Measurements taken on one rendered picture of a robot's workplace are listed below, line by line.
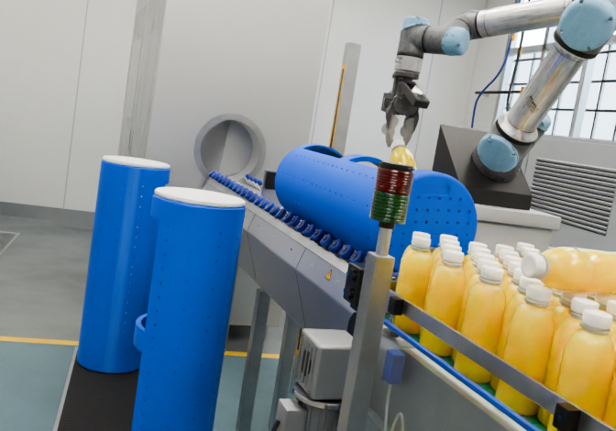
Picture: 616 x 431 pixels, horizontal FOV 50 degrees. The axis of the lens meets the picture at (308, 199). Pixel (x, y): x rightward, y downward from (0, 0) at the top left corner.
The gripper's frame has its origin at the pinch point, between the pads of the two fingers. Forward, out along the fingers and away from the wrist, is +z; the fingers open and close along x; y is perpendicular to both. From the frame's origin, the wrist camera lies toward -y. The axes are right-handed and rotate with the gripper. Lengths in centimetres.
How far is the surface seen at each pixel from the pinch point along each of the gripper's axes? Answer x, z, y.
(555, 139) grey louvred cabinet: -153, -14, 114
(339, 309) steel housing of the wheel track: 12.8, 46.8, -7.9
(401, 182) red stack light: 36, 5, -70
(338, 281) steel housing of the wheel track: 11.9, 40.6, -2.4
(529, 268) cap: 19, 15, -85
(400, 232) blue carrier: 7.9, 21.2, -24.0
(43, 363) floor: 82, 130, 152
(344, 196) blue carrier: 13.3, 16.9, 0.6
